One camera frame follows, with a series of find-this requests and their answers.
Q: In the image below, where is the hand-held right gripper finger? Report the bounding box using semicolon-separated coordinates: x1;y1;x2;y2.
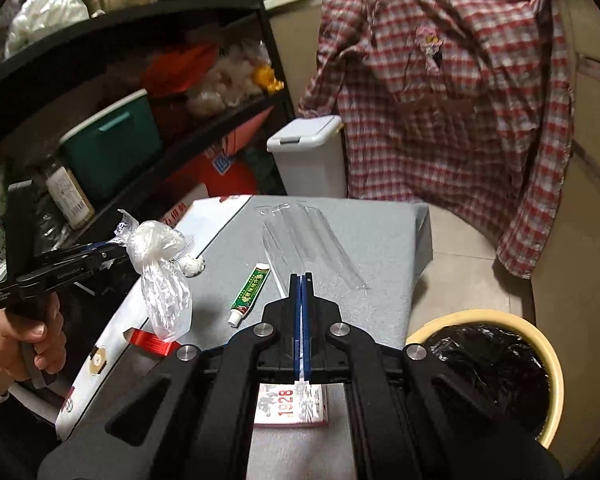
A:
37;274;304;480
302;274;563;480

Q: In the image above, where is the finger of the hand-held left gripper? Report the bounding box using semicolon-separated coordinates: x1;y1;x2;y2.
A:
77;254;132;275
45;242;121;260

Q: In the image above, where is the clear plastic bag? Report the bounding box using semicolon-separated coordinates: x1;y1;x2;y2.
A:
114;209;193;343

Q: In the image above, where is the red white cigarette pack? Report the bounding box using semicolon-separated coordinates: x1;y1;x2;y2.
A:
252;382;331;429

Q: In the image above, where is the yellow round bin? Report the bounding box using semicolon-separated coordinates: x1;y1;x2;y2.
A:
405;310;566;451

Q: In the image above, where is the person's left hand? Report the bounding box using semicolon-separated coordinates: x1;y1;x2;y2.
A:
0;304;68;402

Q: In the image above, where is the green white toothpaste tube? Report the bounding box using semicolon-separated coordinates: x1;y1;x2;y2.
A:
228;263;272;328

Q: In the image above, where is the labelled glass jar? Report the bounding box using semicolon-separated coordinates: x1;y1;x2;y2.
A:
37;154;97;232

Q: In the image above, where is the clear plastic packaging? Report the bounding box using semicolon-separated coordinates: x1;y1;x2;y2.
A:
255;200;372;302

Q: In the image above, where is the crumpled white tissue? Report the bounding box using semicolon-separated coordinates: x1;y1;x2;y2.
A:
177;252;207;279

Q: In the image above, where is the white printed cardboard box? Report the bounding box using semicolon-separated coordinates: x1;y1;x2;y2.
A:
55;194;253;443

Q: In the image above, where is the red plastic strip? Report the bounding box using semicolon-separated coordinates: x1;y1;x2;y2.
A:
124;327;177;358

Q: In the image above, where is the teal storage box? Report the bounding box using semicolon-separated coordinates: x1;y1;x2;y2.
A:
59;89;164;207

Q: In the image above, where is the orange package blue label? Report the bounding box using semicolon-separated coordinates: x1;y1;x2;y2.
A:
166;147;262;202

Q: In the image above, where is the white lidded bin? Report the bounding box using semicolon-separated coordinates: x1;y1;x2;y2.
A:
266;115;348;200

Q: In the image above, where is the salmon flat board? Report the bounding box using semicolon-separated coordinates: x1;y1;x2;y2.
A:
224;109;277;157

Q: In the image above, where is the orange plastic bag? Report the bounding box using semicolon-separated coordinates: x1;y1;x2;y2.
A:
141;42;222;97

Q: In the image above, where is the clear bag of garlic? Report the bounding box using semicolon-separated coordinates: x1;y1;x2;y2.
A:
186;44;272;119

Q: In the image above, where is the black shelf rack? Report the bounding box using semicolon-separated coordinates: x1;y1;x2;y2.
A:
0;0;297;321

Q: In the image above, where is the white plastic bag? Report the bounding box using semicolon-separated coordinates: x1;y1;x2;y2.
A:
4;0;90;59

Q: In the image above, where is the yellow plastic item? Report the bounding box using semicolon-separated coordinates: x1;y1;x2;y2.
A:
252;64;286;94

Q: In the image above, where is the red plaid shirt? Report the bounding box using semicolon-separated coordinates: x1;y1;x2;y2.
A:
297;0;577;281

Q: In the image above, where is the beige refrigerator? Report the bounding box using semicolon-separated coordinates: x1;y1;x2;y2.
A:
527;0;600;461

